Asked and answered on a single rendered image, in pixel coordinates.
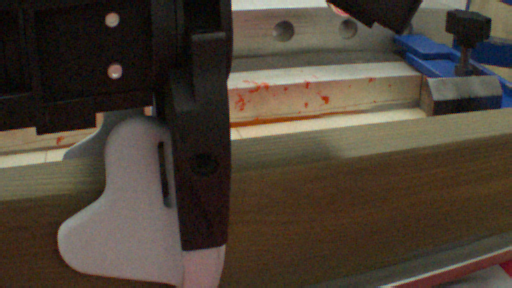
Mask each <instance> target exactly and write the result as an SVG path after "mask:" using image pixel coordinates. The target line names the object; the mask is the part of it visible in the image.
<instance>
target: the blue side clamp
mask: <svg viewBox="0 0 512 288"><path fill-rule="evenodd" d="M438 45H440V46H442V47H443V48H445V49H447V50H448V51H450V59H448V58H447V59H437V60H436V59H428V60H422V59H420V58H419V57H417V56H416V55H414V54H413V53H411V52H407V54H406V59H405V60H406V62H408V63H410V64H411V65H412V66H414V67H416V68H417V69H418V70H420V71H422V72H423V73H424V74H426V75H427V76H429V77H431V78H434V79H440V78H448V77H450V78H456V77H459V76H455V73H454V68H455V64H459V62H460V57H461V55H460V52H458V51H456V50H455V49H453V48H451V47H449V46H447V45H446V44H438ZM469 64H470V66H472V68H473V74H472V76H479V77H480V76H487V75H491V76H495V75H497V74H496V73H494V72H493V71H491V70H489V69H488V68H486V67H485V66H482V65H481V64H479V63H478V62H476V61H474V60H472V59H471V58H470V62H469ZM497 78H498V81H499V83H500V86H501V88H502V93H503V100H502V103H501V105H502V107H501V109H506V108H511V107H512V83H510V82H509V81H508V80H505V79H504V78H502V77H501V76H500V75H497Z"/></svg>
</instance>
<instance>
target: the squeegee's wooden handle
mask: <svg viewBox="0 0 512 288"><path fill-rule="evenodd" d="M231 146H232V176H231V195H230V211H229V228H228V242H227V243H225V253H224V256H225V261H224V266H223V270H222V274H221V276H220V280H219V283H218V285H217V287H216V288H299V287H304V286H309V285H315V284H319V283H323V282H326V281H329V280H334V279H338V278H343V277H349V276H353V275H358V274H363V273H365V272H367V271H372V270H377V269H382V268H386V267H390V266H391V265H395V264H400V263H404V262H409V261H412V260H414V259H418V258H422V257H426V256H430V255H433V254H435V253H439V252H444V251H448V250H452V249H453V248H456V247H460V246H463V245H468V244H471V243H473V242H476V241H480V240H483V239H487V238H491V237H493V236H495V235H499V234H502V233H506V232H512V107H511V108H506V109H501V108H499V109H494V110H487V111H475V112H468V113H462V114H458V113H455V114H449V115H442V116H435V117H421V118H413V119H406V120H398V121H391V122H376V123H367V124H360V125H351V126H344V127H335V128H327V129H319V130H310V131H302V132H293V133H285V134H276V135H268V136H259V137H251V138H242V139H234V140H231ZM105 186H106V167H105V155H104V156H98V155H97V156H89V157H83V158H75V159H69V160H61V161H55V162H42V163H35V164H29V165H23V166H19V165H17V166H11V167H4V168H0V288H180V287H178V286H176V285H173V284H169V283H161V282H151V281H141V280H133V279H121V278H117V277H104V276H102V275H90V274H86V273H81V272H78V271H76V270H74V269H73V268H71V267H70V266H69V265H68V264H67V263H66V262H65V261H64V258H63V257H62V256H61V253H60V250H59V244H58V241H57V237H58V230H59V228H61V227H60V226H61V225H62V224H63V222H64V221H67V219H69V218H70V217H71V216H72V217H73V216H74V215H75V214H77V212H79V211H81V210H83V209H84V208H86V207H87V206H88V205H91V204H92V203H94V202H95V201H96V200H97V199H99V198H100V197H101V196H102V194H103V193H104V191H105Z"/></svg>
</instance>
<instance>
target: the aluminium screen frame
mask: <svg viewBox="0 0 512 288"><path fill-rule="evenodd" d="M427 79H431V77H429V76H427V75H426V74H424V73H423V72H422V71H420V70H418V69H417V68H416V67H414V66H412V65H411V64H410V63H408V62H406V61H405V62H394V63H392V62H384V63H373V64H372V63H363V64H352V65H348V64H342V65H330V66H319V67H314V66H309V67H297V68H286V69H274V70H263V71H251V72H240V73H230V76H229V79H228V81H227V84H228V95H229V107H230V122H231V128H239V127H248V126H257V125H266V124H275V123H283V122H292V121H301V120H310V119H319V118H328V117H337V116H346V115H353V114H362V113H369V114H370V113H378V112H387V111H395V110H403V109H417V108H419V109H420V110H422V112H424V113H425V114H426V115H427V104H428V99H427V95H426V92H425V89H424V86H423V83H424V82H425V81H426V80H427ZM102 120H103V116H102V112H99V113H96V124H97V128H94V129H86V130H78V131H69V132H61V133H54V134H46V135H39V136H37V135H36V127H35V128H27V129H20V130H12V131H5V132H0V156H5V155H6V156H11V155H18V154H24V153H30V152H37V151H44V150H58V149H65V148H70V147H72V146H73V145H75V144H77V143H78V142H79V141H81V140H83V139H84V138H86V137H88V136H89V135H91V134H92V133H95V132H96V131H98V130H99V129H100V126H101V124H102Z"/></svg>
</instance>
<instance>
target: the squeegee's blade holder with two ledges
mask: <svg viewBox="0 0 512 288"><path fill-rule="evenodd" d="M508 260H512V232H506V233H502V234H499V235H495V236H493V237H491V238H487V239H483V240H480V241H476V242H473V243H471V244H468V245H463V246H460V247H456V248H453V249H452V250H448V251H444V252H439V253H435V254H433V255H430V256H426V257H422V258H418V259H414V260H412V261H409V262H404V263H400V264H395V265H391V266H390V267H386V268H382V269H377V270H372V271H367V272H365V273H363V274H358V275H353V276H349V277H343V278H338V279H334V280H329V281H326V282H323V283H319V284H315V285H309V286H304V287H299V288H428V287H429V286H433V285H437V284H441V283H445V282H446V281H448V280H452V279H456V278H459V277H462V276H464V275H467V274H470V273H474V272H478V271H480V270H482V269H485V268H488V267H492V266H495V265H497V264H499V263H502V262H505V261H508Z"/></svg>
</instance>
